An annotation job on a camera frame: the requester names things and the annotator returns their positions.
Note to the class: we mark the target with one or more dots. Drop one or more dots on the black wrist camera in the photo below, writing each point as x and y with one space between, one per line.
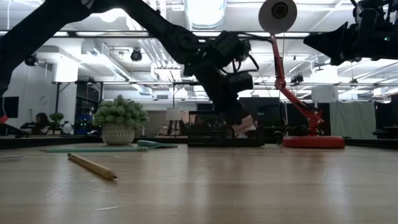
241 81
370 12

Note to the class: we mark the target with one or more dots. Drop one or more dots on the black background shelf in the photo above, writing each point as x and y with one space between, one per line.
88 99

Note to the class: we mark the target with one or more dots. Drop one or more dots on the black background monitor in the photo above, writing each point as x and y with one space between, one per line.
267 109

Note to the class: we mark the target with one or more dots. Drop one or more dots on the black mesh desk organizer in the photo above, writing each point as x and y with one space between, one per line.
205 138

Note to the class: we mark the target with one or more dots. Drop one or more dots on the person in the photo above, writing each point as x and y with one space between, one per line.
42 119

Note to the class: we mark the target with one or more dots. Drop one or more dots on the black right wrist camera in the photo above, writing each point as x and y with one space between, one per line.
370 12

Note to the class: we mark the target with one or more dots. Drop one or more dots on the black aluminium table frame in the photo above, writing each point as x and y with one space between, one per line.
62 142

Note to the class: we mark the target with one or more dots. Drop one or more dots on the green partition curtain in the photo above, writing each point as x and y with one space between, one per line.
351 118

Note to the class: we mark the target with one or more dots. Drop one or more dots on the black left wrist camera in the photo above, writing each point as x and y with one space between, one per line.
241 81

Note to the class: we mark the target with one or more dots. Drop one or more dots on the small green background plant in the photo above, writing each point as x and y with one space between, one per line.
56 117

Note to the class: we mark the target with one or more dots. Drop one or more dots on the white lampshade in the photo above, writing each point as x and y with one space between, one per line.
173 114

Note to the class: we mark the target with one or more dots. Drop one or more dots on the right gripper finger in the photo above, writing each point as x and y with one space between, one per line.
332 43

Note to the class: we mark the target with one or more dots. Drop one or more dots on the pink sticky note pad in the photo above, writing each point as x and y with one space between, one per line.
247 126

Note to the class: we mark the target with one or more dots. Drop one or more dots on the black ceiling spotlight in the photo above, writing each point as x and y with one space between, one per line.
30 60
136 56

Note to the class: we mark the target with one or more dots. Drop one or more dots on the teal pencil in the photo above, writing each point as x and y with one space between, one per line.
93 149

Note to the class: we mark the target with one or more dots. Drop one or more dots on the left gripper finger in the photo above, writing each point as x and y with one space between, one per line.
231 110

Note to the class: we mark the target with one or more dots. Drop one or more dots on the yellow pencil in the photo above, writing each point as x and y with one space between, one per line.
93 167

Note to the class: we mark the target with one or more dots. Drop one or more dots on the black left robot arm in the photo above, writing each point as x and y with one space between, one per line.
161 25

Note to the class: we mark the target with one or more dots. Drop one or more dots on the silver ventilation duct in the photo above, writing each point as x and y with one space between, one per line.
205 14

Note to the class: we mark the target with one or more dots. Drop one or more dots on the green potted succulent plant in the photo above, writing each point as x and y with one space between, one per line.
119 115

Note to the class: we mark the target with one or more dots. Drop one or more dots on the red desk lamp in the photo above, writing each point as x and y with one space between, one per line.
312 141

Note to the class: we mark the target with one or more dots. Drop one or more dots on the dark wall screen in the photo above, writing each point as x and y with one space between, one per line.
11 107

